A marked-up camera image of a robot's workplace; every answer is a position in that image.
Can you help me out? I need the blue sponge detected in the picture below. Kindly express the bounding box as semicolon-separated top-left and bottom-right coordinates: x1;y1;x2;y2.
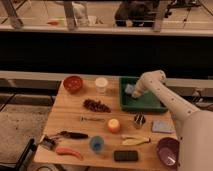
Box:
125;84;135;95

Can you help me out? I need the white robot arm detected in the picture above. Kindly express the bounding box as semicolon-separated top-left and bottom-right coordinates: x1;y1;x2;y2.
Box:
132;70;213;171

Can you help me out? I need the green plastic tray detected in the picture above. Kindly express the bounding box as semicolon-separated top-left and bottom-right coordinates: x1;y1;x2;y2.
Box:
119;76;168;113

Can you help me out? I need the white cup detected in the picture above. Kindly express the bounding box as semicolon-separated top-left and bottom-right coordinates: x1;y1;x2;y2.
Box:
95;77;108;93

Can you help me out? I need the orange round fruit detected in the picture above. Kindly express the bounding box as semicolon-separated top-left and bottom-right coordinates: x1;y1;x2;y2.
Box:
107;118;120;133

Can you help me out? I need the bunch of dark grapes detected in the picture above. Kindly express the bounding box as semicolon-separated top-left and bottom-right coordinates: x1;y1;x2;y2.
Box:
83;99;111;113

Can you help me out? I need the yellow banana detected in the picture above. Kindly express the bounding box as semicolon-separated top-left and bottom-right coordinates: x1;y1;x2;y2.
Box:
121;134;151;146

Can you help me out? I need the purple bowl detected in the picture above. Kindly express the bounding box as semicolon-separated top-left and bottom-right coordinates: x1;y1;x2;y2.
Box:
156;137;179;169

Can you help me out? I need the person in background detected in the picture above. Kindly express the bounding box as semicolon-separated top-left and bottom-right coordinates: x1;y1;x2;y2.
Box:
114;0;159;27

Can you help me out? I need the blue cup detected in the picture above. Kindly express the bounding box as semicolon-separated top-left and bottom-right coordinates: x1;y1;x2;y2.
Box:
89;136;104;153

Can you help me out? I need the black rectangular block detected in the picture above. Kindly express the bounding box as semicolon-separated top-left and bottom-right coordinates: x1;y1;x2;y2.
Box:
114;150;138;162

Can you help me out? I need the metal clip tool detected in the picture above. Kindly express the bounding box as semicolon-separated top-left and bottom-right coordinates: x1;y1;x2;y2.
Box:
39;135;56;151

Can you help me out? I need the black handled brush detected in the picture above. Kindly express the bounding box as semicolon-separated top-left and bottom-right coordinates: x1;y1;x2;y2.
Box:
54;131;89;139

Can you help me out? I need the black chair frame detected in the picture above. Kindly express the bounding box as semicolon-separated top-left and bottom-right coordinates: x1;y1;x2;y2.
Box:
0;139;37;171

